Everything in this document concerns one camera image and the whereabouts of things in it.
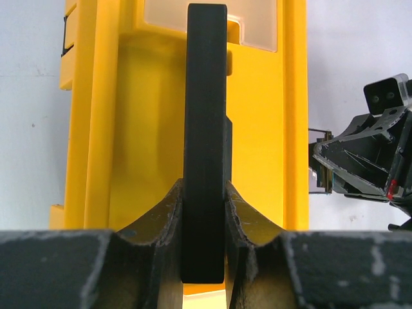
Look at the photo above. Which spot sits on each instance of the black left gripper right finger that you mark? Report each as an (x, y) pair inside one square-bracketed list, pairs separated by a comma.
[(268, 267)]

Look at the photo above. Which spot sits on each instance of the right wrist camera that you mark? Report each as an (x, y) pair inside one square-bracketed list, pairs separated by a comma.
[(388, 93)]

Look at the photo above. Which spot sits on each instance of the yellow black plastic toolbox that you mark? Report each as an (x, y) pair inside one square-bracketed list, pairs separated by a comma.
[(124, 64)]

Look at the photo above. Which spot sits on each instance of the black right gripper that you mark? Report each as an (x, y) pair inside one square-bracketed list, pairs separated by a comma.
[(373, 158)]

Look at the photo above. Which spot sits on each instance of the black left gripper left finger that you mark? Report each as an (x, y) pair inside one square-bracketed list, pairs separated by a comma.
[(136, 267)]

